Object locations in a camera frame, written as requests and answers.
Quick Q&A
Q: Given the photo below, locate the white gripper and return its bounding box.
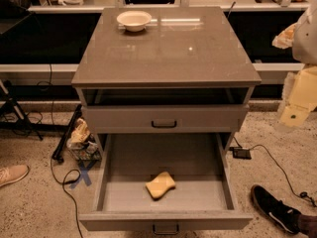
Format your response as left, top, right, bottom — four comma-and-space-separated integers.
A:
272, 24, 317, 127

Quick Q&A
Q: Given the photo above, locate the yellow sponge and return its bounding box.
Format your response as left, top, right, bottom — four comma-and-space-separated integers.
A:
146, 172, 175, 199

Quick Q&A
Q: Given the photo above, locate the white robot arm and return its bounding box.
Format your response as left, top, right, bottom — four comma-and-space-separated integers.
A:
272, 0, 317, 128

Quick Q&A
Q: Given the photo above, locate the closed grey upper drawer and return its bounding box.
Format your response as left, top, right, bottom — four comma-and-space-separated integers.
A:
82, 105, 249, 134

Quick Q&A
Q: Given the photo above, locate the grey cabinet with counter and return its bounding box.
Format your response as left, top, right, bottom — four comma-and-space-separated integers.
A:
72, 7, 261, 145

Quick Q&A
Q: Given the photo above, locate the open grey middle drawer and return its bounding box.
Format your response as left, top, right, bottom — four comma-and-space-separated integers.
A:
79, 133, 252, 235

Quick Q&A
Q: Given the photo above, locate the black power adapter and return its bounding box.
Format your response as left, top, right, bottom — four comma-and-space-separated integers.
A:
230, 147, 252, 160

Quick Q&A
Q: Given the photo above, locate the black sneaker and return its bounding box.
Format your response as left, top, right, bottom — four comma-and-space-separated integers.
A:
251, 184, 301, 234

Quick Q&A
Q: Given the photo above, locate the white bowl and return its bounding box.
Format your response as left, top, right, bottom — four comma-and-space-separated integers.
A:
117, 11, 152, 32

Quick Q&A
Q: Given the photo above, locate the blue tape cross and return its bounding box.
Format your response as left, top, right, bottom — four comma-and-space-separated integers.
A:
69, 161, 96, 189

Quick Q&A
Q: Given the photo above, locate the black bar leaning on floor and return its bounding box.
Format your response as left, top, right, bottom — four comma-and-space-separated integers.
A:
52, 104, 81, 163

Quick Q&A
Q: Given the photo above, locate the black tripod stand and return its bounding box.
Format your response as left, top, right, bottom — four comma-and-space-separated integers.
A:
0, 79, 43, 140

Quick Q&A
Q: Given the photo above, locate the tan shoe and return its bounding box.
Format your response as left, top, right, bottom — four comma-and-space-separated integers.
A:
0, 165, 29, 186

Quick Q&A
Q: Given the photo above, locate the black cable right floor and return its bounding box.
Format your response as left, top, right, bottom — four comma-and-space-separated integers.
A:
233, 136, 317, 208

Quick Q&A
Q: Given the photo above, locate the black cable floor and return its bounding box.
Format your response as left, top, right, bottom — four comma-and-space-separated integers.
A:
233, 136, 317, 208
50, 157, 85, 238

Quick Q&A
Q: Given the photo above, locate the black upper drawer handle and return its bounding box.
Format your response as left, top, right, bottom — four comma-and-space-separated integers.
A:
151, 120, 177, 129

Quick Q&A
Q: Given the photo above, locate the black open drawer handle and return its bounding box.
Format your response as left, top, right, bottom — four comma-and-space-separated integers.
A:
152, 224, 179, 236

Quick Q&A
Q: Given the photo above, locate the black cable left floor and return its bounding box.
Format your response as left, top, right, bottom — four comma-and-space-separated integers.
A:
50, 157, 85, 238

